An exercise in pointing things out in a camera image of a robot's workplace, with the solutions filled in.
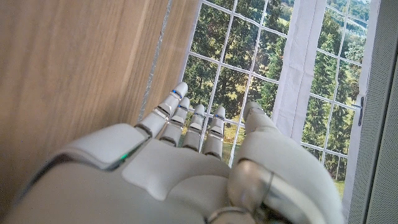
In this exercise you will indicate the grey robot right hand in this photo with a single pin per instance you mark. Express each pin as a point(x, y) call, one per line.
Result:
point(174, 186)

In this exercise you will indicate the silver tape strip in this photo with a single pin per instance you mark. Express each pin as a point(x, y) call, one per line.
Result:
point(155, 53)

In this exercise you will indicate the printed window backdrop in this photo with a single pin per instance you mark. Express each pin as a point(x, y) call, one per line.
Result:
point(217, 34)

